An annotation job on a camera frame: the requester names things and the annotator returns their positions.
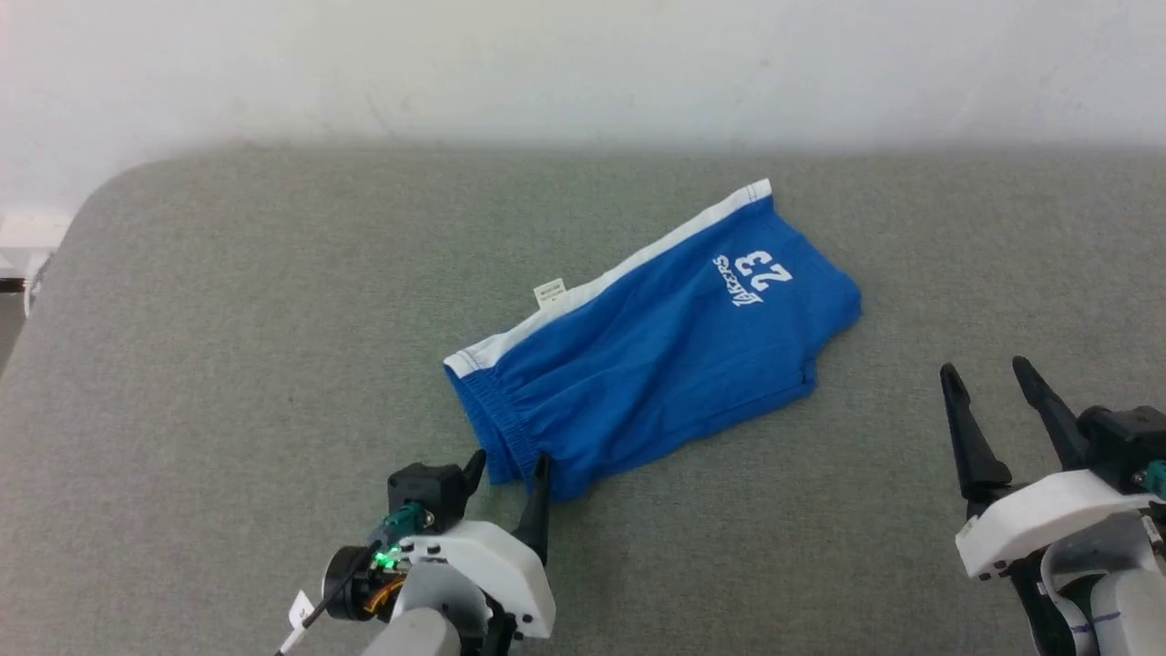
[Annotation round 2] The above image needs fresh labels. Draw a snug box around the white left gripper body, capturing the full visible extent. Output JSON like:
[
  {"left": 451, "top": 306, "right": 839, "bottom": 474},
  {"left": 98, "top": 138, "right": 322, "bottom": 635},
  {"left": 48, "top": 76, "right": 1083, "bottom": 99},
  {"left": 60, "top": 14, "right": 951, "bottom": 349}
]
[{"left": 395, "top": 519, "right": 557, "bottom": 640}]

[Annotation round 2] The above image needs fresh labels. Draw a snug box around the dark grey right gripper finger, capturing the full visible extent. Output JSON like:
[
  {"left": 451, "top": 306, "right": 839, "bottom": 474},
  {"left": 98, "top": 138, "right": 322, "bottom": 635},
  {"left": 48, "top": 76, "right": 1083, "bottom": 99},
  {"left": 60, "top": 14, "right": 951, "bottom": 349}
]
[
  {"left": 940, "top": 363, "right": 1014, "bottom": 520},
  {"left": 1012, "top": 355, "right": 1092, "bottom": 472}
]

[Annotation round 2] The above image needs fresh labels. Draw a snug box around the blue basketball shorts white trim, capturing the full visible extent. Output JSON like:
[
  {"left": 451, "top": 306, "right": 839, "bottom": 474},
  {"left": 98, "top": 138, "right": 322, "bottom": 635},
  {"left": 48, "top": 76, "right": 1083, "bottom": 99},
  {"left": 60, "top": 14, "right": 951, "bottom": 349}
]
[{"left": 444, "top": 179, "right": 863, "bottom": 502}]

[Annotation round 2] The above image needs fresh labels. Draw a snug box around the white furniture edge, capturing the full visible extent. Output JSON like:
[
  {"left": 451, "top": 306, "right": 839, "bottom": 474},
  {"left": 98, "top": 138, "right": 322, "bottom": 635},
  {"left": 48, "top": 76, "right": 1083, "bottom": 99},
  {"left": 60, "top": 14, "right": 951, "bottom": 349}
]
[{"left": 0, "top": 211, "right": 66, "bottom": 315}]

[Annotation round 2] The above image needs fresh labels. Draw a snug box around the thin black cable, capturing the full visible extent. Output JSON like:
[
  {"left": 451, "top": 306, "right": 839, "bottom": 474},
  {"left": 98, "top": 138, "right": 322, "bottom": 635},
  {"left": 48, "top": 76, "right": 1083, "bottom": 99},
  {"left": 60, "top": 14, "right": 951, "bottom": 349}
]
[{"left": 273, "top": 558, "right": 376, "bottom": 656}]

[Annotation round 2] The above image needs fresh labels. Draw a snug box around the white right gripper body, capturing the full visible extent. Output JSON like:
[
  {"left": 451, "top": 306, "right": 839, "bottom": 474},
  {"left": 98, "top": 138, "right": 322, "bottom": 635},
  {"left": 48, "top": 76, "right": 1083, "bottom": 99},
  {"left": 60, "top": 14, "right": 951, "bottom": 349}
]
[{"left": 954, "top": 468, "right": 1160, "bottom": 581}]

